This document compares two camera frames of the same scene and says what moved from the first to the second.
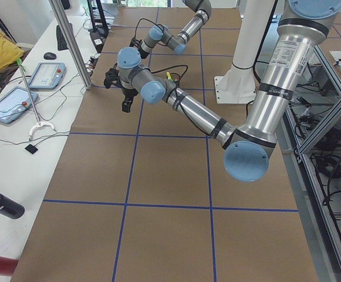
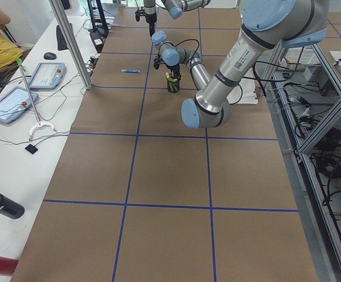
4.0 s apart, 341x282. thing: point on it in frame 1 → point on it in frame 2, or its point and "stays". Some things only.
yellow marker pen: [169, 76] stays
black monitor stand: [98, 34] stays
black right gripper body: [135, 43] → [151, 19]
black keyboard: [62, 44] stays
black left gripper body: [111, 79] → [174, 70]
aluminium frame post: [61, 19] stays
